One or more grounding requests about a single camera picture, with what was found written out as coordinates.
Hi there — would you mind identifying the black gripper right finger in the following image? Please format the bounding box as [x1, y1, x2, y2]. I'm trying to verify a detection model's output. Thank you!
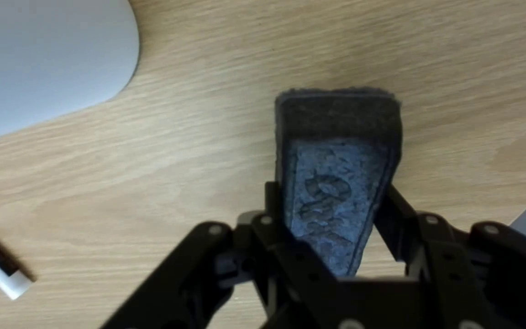
[370, 184, 526, 329]

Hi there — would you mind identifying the black felt whiteboard duster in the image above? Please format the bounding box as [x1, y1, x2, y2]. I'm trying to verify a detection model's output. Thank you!
[271, 87, 403, 279]

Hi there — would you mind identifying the white water bottle black cap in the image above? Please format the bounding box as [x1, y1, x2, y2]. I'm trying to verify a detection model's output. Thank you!
[0, 0, 142, 146]

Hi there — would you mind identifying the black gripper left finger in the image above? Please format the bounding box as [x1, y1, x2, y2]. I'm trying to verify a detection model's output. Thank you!
[100, 180, 337, 329]

